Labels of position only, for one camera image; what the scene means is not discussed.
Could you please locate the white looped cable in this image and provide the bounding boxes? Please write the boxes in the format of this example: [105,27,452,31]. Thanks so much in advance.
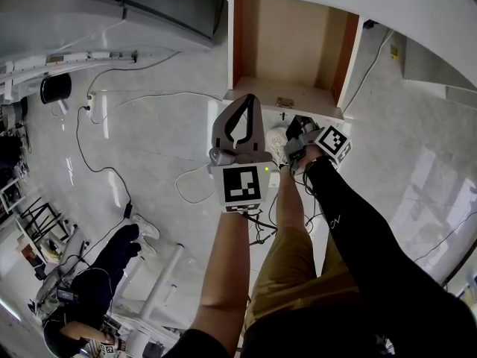
[174,162,224,205]

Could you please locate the large grey cabinet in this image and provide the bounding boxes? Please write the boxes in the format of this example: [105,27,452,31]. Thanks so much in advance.
[0,0,227,57]

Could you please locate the person's left forearm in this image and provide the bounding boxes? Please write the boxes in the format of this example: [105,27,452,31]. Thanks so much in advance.
[189,208,262,350]

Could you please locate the white metal rail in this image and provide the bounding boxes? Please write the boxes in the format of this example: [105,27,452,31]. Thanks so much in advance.
[0,49,139,86]

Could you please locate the person's right forearm black sleeve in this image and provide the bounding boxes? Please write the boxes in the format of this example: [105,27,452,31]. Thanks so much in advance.
[297,145,477,358]

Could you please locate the black round bin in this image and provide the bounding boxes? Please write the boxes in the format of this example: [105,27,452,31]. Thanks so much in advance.
[40,73,73,105]

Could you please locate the wooden desk drawer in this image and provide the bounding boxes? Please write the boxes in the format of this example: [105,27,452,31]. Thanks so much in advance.
[222,0,364,121]

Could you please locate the person's leg khaki shorts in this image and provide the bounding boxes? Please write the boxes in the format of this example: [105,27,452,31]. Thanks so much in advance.
[242,162,361,337]

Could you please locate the white table leg frame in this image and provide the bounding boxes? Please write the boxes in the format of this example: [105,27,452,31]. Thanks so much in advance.
[115,243,186,326]

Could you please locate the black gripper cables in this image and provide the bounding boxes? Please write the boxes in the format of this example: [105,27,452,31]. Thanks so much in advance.
[244,190,318,246]

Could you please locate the person's black shirt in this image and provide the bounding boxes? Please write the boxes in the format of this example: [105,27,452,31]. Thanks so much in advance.
[163,300,477,358]

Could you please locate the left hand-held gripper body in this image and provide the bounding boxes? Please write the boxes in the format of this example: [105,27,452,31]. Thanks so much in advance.
[207,147,276,214]

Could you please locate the thin black floor cable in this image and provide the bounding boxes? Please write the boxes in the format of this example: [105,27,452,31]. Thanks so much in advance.
[412,210,477,264]

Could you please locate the black metal frame rack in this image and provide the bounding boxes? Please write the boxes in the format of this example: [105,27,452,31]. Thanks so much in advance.
[17,197,63,246]

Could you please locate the black power cable with adapter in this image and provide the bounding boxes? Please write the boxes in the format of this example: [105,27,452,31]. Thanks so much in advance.
[75,105,134,219]

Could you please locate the person's white shoe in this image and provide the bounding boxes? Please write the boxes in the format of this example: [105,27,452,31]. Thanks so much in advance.
[265,126,290,166]
[131,214,161,240]

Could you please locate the long white floor cable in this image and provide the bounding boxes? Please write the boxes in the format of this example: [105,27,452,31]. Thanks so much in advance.
[87,50,225,125]

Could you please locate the white cable under desk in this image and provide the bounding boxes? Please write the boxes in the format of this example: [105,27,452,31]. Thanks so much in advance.
[341,28,395,116]

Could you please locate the white side cabinet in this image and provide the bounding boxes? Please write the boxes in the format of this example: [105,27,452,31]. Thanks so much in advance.
[401,36,477,90]

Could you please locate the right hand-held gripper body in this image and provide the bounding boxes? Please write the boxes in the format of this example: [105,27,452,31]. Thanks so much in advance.
[283,124,353,175]

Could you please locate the white desk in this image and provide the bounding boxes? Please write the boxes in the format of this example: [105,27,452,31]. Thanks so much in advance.
[177,0,477,90]

